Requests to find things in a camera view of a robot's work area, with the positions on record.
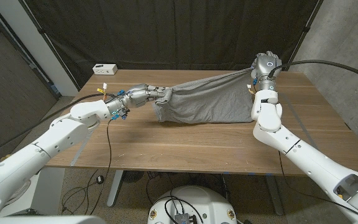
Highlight grey table leg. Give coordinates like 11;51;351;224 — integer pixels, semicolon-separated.
264;175;285;216

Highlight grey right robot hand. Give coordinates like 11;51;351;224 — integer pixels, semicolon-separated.
250;51;283;91

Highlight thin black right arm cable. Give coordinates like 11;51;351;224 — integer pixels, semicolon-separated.
277;151;358;218

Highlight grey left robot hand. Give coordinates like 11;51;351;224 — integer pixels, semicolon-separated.
106;83;173;121

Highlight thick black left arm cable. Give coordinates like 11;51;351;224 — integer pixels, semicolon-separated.
0;92;117;159

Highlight black round grille object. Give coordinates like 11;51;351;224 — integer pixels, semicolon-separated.
122;170;144;184

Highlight black backdrop stand pole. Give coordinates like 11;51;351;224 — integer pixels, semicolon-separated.
286;0;324;71
19;0;80;91

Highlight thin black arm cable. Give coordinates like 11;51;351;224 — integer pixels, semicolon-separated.
277;151;358;218
60;119;113;215

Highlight white table leg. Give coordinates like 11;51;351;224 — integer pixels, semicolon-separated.
106;169;124;208

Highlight white power strip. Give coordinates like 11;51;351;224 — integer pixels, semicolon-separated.
92;63;119;76

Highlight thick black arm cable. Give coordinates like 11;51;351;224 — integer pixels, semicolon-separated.
0;92;117;159
267;59;358;88

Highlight white robot chest cover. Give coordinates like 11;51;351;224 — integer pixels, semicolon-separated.
0;215;107;224

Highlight grey electronics box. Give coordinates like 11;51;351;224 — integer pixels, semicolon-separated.
174;213;198;224

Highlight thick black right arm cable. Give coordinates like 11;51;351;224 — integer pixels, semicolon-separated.
267;59;358;88

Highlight grey shorts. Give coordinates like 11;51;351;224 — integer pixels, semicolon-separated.
152;67;257;124

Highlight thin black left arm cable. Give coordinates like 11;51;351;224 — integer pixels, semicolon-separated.
60;119;113;215

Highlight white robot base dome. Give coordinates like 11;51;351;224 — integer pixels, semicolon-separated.
147;185;238;224

